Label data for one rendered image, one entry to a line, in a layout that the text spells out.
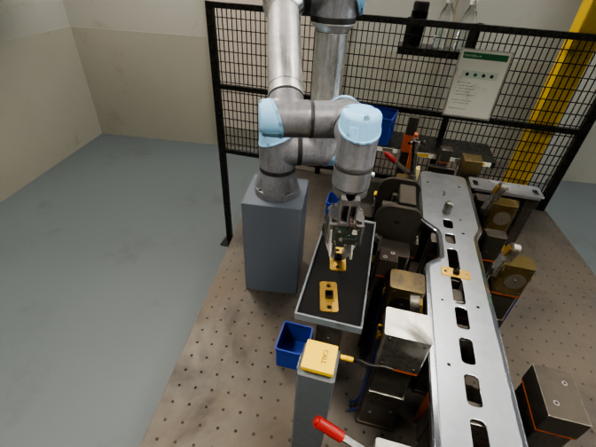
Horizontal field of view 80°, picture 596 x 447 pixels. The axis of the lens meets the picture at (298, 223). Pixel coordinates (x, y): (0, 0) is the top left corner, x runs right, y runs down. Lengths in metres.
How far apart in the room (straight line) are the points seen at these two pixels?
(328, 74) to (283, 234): 0.52
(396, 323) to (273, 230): 0.54
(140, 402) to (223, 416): 0.94
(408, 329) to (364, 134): 0.43
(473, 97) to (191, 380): 1.71
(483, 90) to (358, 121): 1.40
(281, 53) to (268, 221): 0.56
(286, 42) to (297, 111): 0.18
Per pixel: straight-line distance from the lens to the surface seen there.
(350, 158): 0.65
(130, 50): 4.25
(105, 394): 2.13
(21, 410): 2.26
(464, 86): 1.96
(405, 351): 0.85
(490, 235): 1.42
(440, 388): 0.91
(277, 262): 1.28
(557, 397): 0.99
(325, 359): 0.69
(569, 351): 1.60
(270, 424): 1.13
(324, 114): 0.72
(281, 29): 0.86
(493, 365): 1.00
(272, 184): 1.13
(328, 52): 1.02
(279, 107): 0.72
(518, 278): 1.26
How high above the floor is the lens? 1.74
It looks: 37 degrees down
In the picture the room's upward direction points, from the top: 3 degrees clockwise
